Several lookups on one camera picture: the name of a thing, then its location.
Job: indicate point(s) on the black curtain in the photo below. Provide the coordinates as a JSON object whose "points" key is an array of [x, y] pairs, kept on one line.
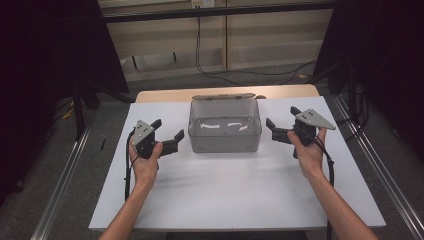
{"points": [[383, 60], [43, 66]]}

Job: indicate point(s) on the transparent grey lidded plastic box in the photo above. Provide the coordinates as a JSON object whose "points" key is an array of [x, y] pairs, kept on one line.
{"points": [[225, 133]]}

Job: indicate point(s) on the black metal stand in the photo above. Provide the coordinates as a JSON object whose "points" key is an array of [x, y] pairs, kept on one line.
{"points": [[79, 113]]}

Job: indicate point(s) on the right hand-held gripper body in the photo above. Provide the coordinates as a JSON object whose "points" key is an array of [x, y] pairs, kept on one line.
{"points": [[305, 128]]}

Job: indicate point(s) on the person's left hand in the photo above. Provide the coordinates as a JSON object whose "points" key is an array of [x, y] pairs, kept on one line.
{"points": [[145, 166]]}

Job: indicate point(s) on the aluminium floor rail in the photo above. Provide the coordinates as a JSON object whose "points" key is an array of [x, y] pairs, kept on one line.
{"points": [[383, 173], [63, 180]]}

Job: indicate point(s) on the white wall power outlet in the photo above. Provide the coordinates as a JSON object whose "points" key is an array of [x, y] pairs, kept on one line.
{"points": [[202, 3]]}

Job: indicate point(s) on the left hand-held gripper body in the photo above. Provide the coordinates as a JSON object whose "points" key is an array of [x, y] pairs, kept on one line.
{"points": [[143, 140]]}

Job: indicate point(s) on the long wooden cabinet counter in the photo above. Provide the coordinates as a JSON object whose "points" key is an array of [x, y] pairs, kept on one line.
{"points": [[266, 40]]}

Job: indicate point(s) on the light wooden table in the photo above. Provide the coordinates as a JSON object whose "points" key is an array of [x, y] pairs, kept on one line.
{"points": [[186, 94]]}

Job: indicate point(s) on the person's right hand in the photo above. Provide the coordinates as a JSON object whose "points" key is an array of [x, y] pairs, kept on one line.
{"points": [[310, 158]]}

